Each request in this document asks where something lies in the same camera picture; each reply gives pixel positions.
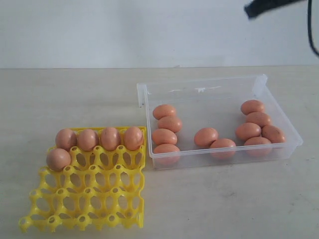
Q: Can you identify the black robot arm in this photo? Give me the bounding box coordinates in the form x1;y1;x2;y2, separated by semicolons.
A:
244;0;303;19

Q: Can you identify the clear plastic bin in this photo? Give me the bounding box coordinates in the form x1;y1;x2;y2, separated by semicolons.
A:
137;75;303;169

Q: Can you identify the yellow plastic egg tray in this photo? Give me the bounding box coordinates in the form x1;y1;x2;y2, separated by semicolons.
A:
18;126;147;232

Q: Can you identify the brown egg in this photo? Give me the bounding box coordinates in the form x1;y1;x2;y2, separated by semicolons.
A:
246;112;272;127
100;127;121;151
153;143;180;165
46;148;71;172
235;122;261;141
210;138;236;159
153;104;176;120
240;100;265;116
262;125;286;143
55;128;77;151
152;128;177;145
77;129;99;151
124;126;144;151
194;127;219;147
244;136;272;157
158;116;182;133

